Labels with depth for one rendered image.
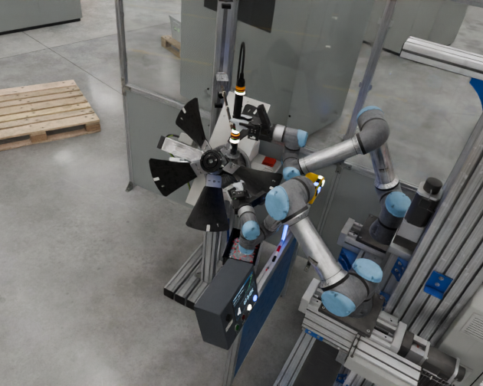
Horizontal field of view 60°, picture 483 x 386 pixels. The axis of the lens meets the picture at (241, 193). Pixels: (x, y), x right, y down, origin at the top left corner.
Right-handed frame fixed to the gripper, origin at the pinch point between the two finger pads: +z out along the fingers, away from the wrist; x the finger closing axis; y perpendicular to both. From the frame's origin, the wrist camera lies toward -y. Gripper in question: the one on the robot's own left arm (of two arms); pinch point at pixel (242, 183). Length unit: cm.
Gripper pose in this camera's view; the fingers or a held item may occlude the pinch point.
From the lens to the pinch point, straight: 206.0
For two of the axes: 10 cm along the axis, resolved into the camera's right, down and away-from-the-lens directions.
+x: 0.0, 7.6, 6.5
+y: -9.8, 1.1, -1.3
